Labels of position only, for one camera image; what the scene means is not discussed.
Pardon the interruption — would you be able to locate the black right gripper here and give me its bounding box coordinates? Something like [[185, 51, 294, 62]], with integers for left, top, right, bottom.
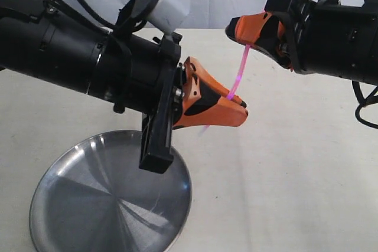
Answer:
[[224, 0, 377, 85]]

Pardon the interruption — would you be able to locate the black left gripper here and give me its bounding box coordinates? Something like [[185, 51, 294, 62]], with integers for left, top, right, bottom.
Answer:
[[97, 32, 249, 174]]

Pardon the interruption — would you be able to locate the pink glow stick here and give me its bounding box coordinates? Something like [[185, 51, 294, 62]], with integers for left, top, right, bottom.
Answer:
[[198, 44, 252, 135]]

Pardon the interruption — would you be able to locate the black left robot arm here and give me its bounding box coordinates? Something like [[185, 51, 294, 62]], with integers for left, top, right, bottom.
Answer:
[[1, 0, 248, 174]]

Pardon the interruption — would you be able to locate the round steel plate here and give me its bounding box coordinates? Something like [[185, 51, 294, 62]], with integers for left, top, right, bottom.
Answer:
[[29, 130, 192, 251]]

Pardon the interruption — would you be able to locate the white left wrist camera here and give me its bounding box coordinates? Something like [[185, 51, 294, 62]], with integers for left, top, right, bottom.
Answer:
[[134, 0, 191, 36]]

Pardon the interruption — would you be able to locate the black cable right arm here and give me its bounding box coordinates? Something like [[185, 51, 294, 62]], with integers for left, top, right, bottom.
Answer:
[[351, 80, 378, 130]]

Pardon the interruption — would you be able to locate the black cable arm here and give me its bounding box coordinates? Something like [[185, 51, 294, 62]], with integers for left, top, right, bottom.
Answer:
[[48, 0, 119, 33], [351, 80, 378, 130]]

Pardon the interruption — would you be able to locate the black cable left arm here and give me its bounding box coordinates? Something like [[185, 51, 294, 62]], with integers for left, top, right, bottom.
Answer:
[[48, 0, 119, 33]]

